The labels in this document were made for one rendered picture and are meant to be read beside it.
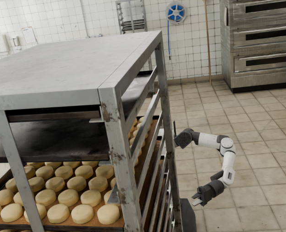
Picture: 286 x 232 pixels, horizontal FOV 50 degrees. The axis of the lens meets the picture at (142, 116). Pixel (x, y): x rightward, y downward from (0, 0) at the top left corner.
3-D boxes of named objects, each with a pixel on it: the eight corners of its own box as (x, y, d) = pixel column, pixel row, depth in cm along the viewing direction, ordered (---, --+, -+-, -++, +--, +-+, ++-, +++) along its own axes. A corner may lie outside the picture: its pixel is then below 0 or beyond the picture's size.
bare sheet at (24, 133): (55, 82, 121) (54, 78, 121) (154, 73, 112) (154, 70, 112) (-65, 164, 67) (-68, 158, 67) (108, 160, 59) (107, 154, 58)
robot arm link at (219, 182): (214, 197, 186) (227, 189, 191) (223, 192, 177) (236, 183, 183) (203, 181, 190) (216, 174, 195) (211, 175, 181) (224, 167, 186)
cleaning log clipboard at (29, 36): (38, 44, 639) (33, 25, 624) (38, 45, 637) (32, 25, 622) (26, 46, 642) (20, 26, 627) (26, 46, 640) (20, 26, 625)
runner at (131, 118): (150, 72, 116) (149, 65, 114) (158, 72, 115) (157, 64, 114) (98, 165, 58) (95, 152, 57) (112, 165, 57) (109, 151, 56)
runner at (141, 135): (153, 95, 119) (152, 88, 118) (160, 95, 118) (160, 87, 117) (107, 203, 62) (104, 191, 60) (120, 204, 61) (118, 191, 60)
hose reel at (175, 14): (189, 56, 629) (185, -1, 587) (189, 58, 613) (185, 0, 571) (169, 59, 633) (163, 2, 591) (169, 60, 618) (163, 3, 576)
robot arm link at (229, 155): (232, 174, 195) (236, 149, 206) (233, 165, 187) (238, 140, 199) (215, 170, 198) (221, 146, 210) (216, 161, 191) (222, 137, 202)
